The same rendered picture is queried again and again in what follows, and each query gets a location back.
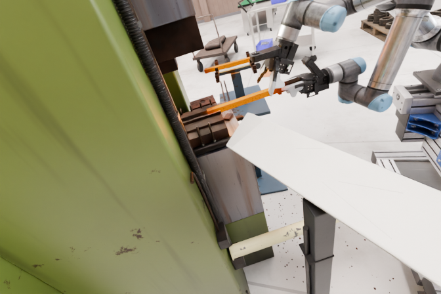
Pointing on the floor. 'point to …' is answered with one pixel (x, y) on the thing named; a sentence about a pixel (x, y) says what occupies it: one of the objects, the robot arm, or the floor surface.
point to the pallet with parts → (382, 23)
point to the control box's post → (319, 245)
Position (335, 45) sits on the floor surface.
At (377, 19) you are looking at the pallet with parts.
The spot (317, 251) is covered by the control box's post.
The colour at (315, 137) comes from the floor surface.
